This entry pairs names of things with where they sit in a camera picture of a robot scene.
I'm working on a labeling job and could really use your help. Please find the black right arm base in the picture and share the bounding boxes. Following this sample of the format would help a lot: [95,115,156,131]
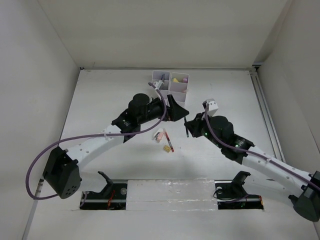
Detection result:
[213,171,264,210]

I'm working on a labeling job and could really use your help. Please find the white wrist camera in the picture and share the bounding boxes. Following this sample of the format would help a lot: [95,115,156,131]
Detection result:
[202,98,219,117]
[152,80,164,91]

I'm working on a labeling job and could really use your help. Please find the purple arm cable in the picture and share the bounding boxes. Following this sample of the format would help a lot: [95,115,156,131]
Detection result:
[26,82,168,201]
[203,102,320,205]

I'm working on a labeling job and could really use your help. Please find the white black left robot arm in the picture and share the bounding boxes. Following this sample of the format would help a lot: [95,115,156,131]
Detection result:
[43,93,189,199]

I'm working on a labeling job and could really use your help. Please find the white right organizer box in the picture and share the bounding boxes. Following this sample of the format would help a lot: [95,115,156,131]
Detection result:
[168,72,190,107]

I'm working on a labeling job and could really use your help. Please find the aluminium side rail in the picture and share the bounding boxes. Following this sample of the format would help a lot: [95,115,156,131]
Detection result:
[249,64,286,163]

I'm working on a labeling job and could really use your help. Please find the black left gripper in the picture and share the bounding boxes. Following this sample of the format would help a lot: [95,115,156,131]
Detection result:
[138,95,189,125]

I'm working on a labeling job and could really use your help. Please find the white organizer box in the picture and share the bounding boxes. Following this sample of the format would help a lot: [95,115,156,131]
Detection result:
[168,72,190,107]
[151,70,171,104]

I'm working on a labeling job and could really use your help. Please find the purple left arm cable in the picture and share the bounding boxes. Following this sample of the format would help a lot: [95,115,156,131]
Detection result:
[26,82,168,201]

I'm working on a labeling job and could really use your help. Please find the green pen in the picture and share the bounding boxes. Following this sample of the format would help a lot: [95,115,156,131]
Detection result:
[183,117,189,138]

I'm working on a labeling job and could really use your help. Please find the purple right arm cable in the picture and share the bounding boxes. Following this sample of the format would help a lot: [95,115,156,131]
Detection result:
[203,102,320,205]

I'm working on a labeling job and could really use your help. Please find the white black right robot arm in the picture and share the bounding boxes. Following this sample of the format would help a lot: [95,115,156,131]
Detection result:
[184,112,320,222]

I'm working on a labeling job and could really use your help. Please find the pink red pen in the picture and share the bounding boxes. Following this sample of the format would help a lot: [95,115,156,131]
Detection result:
[163,128,175,152]

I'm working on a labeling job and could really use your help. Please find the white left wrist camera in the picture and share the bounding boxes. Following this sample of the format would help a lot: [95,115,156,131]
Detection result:
[152,80,164,91]

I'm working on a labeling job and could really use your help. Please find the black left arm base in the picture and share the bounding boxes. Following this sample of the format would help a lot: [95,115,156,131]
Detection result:
[79,171,128,211]

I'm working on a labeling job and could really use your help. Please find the yellow staple box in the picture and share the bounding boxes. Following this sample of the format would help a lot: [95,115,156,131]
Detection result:
[163,145,171,153]

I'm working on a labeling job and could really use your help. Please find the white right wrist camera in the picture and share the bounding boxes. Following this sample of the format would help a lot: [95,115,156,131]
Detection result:
[202,98,219,117]

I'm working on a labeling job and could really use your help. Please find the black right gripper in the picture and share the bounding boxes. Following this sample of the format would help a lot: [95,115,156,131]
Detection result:
[184,111,224,149]

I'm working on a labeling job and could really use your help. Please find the white left organizer box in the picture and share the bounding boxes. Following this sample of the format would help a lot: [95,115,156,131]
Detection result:
[151,70,171,104]

